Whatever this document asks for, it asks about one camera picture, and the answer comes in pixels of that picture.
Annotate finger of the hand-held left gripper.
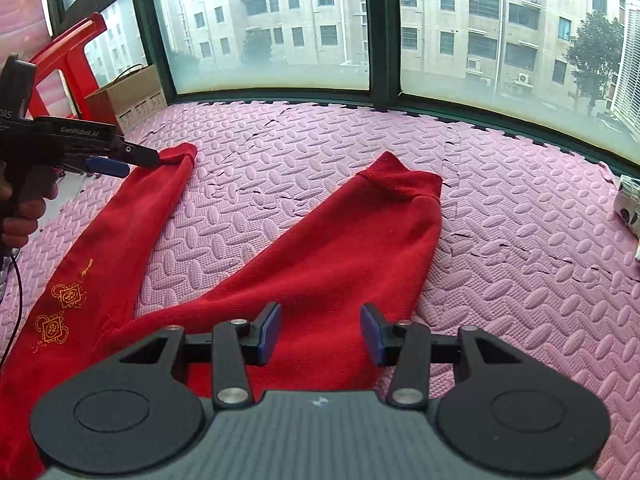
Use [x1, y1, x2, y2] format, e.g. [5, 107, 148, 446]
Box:
[113, 138, 162, 169]
[84, 155, 132, 179]

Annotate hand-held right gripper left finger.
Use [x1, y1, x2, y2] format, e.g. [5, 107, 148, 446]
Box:
[118, 302, 284, 412]

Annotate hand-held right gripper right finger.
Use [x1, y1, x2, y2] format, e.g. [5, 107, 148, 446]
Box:
[360, 302, 522, 409]

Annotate red pants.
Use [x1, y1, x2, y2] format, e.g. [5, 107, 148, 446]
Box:
[0, 142, 444, 480]

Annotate person's left hand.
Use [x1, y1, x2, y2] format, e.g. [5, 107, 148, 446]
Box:
[0, 172, 60, 247]

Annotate brown cardboard box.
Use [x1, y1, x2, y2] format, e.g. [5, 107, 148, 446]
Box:
[84, 64, 169, 136]

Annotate red plastic stool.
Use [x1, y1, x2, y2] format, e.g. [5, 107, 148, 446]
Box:
[29, 12, 109, 122]

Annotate pink foam floor mat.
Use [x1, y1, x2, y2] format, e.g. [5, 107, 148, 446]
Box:
[0, 100, 640, 480]

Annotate white patterned cloth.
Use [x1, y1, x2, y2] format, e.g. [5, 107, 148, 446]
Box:
[612, 174, 640, 262]

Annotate white window grille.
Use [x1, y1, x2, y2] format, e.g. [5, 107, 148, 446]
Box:
[611, 0, 640, 123]

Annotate black cable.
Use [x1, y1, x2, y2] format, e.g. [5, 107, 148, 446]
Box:
[0, 254, 24, 367]

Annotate dark green window frame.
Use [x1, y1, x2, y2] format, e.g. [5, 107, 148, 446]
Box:
[42, 0, 640, 167]

